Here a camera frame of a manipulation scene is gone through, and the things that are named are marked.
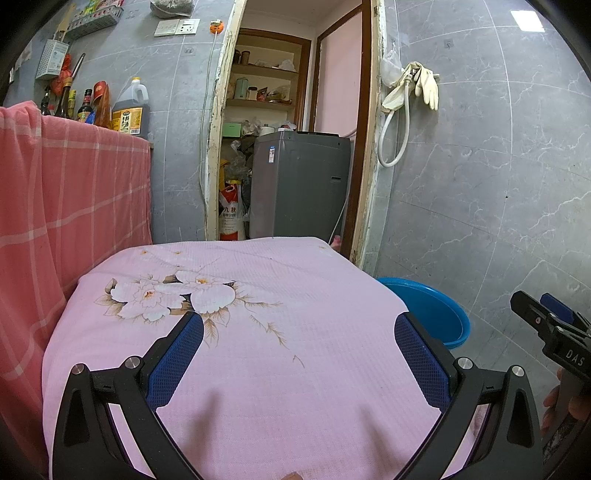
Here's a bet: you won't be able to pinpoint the pink floral cloth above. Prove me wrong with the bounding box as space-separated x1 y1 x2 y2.
41 236 491 480

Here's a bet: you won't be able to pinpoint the blue plastic basin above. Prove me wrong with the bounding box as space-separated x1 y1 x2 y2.
375 277 472 348

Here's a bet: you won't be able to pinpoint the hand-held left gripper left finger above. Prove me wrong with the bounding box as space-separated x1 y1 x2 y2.
52 311 205 480

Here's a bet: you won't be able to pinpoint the brown wooden door frame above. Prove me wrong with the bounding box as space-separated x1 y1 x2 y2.
308 0 385 269

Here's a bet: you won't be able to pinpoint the pink door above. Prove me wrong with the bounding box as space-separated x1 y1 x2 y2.
314 9 364 139

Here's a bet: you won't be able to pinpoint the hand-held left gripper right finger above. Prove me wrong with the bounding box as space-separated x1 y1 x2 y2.
392 312 543 480

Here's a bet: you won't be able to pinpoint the red white rice sack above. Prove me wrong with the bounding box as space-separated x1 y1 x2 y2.
219 179 246 242

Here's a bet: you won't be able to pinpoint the white utensil holder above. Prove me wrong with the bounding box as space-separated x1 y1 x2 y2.
35 39 70 80

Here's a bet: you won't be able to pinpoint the large oil jug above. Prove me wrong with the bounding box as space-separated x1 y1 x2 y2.
112 78 152 138

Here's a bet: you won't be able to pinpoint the red plaid cloth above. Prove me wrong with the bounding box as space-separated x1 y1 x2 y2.
0 100 154 462

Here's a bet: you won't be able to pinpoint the dark glass bottle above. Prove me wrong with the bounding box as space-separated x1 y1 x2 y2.
59 85 77 120

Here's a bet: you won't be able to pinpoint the grey washing machine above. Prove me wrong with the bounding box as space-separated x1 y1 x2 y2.
249 130 353 241

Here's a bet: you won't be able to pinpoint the person's right hand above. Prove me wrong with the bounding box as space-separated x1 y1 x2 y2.
541 367 565 433

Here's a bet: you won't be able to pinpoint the cream rubber gloves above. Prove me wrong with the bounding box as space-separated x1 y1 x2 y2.
382 61 440 112

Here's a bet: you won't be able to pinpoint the dark grey bag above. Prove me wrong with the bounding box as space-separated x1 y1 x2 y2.
150 0 195 20

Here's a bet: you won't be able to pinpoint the cream door frame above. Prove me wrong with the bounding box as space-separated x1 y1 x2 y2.
204 0 249 241

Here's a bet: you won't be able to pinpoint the red net bag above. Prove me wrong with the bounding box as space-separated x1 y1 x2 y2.
50 53 75 99

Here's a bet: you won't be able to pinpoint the wooden shelf unit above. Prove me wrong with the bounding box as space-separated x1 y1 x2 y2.
224 28 313 139

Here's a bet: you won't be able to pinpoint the white hose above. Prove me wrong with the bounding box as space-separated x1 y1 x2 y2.
377 69 424 168

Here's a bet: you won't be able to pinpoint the clear plastic bag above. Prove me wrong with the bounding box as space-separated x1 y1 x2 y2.
380 41 408 88

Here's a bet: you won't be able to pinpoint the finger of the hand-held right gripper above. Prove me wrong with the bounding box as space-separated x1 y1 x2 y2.
539 292 591 340
510 290 559 342

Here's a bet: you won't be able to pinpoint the grey wall basket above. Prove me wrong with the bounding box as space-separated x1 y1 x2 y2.
67 4 125 40

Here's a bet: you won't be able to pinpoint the dark sauce bottle red label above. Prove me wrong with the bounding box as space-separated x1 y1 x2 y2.
76 89 96 123

